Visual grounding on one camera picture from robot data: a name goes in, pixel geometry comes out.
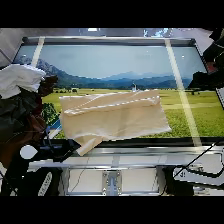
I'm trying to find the white garment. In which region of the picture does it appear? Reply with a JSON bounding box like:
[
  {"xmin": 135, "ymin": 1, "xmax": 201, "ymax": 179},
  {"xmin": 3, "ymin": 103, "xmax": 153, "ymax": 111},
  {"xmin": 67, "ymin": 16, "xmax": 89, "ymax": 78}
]
[{"xmin": 0, "ymin": 63, "xmax": 47, "ymax": 100}]

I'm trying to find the cream shirt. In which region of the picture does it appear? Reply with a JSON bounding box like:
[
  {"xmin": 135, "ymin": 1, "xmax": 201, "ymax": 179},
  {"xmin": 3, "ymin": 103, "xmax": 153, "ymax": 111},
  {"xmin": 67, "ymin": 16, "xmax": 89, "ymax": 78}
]
[{"xmin": 58, "ymin": 89, "xmax": 173, "ymax": 157}]

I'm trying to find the black cable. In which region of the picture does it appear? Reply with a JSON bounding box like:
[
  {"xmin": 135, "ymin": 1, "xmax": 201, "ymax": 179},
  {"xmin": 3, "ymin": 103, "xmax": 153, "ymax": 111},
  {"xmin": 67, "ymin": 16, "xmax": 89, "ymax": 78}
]
[{"xmin": 173, "ymin": 139, "xmax": 224, "ymax": 179}]

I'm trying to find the heap of clothes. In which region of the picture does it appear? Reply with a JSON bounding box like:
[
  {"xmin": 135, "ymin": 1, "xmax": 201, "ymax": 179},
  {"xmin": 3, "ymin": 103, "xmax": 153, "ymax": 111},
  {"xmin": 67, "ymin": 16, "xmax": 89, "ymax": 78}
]
[{"xmin": 187, "ymin": 27, "xmax": 224, "ymax": 92}]

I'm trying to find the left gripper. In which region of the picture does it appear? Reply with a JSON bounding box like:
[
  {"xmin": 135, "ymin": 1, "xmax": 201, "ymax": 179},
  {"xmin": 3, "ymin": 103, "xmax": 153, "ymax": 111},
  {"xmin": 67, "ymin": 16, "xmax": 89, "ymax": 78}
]
[{"xmin": 49, "ymin": 138, "xmax": 81, "ymax": 162}]

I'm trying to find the black garment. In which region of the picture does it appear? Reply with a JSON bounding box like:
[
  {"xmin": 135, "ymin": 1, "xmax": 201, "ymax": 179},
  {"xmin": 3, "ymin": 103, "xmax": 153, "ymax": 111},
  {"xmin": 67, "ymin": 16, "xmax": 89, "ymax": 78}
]
[{"xmin": 0, "ymin": 87, "xmax": 45, "ymax": 143}]

